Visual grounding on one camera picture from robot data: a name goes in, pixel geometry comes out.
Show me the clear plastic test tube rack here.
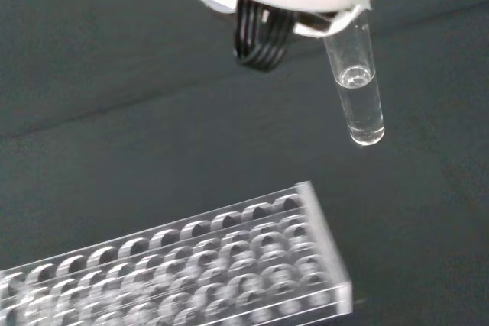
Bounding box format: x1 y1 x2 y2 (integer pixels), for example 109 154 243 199
0 179 355 326

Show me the black bench cloth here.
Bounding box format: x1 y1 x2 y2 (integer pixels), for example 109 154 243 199
0 0 489 326

